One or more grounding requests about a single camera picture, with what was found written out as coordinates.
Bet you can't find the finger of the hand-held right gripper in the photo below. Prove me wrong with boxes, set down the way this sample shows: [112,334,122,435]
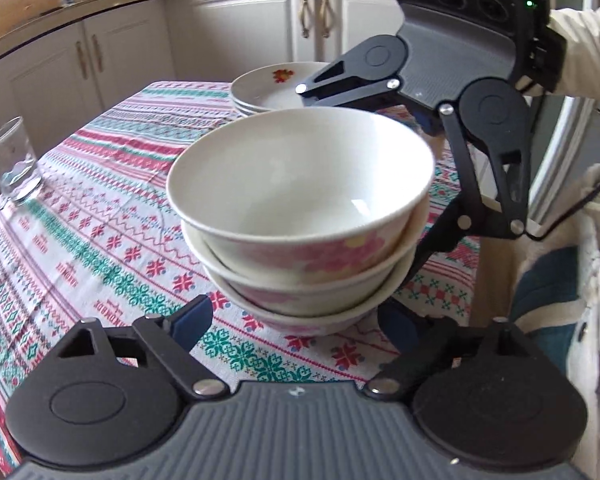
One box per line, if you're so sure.
[396,102,532,291]
[294,42,448,138]

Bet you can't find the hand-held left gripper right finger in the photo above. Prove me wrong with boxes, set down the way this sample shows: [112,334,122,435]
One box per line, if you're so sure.
[362,305,531,402]

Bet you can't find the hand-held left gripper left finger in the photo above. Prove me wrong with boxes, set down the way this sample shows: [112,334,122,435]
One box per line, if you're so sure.
[55,296,228,403]

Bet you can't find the small white fruit-print plate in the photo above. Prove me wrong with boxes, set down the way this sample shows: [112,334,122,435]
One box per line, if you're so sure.
[230,61,333,111]

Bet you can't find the white bowl pink flowers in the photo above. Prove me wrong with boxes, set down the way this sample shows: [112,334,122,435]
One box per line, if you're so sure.
[166,106,436,288]
[211,250,416,337]
[180,192,431,317]

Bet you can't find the medium white fruit-print plate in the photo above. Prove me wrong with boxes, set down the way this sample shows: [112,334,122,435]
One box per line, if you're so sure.
[231,92,261,115]

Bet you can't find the person's right forearm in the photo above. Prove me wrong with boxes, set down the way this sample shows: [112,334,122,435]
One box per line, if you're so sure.
[547,5,600,111]

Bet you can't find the patterned red green tablecloth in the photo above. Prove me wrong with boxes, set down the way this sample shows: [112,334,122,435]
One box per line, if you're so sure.
[0,80,483,476]

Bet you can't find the white kitchen cabinets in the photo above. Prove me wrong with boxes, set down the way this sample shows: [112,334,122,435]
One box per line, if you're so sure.
[0,0,536,171]

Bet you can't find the person's cream teal jacket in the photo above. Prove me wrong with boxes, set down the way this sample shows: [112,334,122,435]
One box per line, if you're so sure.
[510,160,600,480]

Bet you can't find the clear glass mug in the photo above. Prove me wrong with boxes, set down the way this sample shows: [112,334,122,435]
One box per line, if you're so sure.
[0,116,46,211]

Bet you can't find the kitchen countertop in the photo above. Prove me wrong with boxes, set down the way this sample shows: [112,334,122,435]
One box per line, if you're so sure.
[0,0,386,68]

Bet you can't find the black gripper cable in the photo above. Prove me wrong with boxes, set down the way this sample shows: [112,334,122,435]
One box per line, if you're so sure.
[525,162,600,241]

